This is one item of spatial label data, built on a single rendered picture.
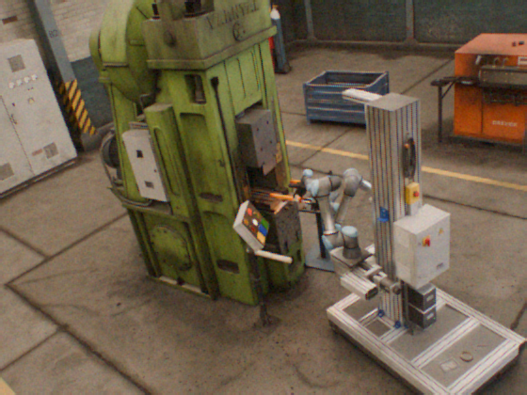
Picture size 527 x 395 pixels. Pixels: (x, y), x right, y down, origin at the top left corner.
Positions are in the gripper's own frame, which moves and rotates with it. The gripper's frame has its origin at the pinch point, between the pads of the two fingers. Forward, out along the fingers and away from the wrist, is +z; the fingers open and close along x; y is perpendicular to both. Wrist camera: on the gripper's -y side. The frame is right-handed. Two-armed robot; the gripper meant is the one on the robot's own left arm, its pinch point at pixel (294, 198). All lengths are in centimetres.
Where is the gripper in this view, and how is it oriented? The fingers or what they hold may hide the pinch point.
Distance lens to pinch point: 453.8
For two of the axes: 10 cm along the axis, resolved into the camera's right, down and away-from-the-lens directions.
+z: -2.6, 6.8, 6.9
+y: 8.0, 5.5, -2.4
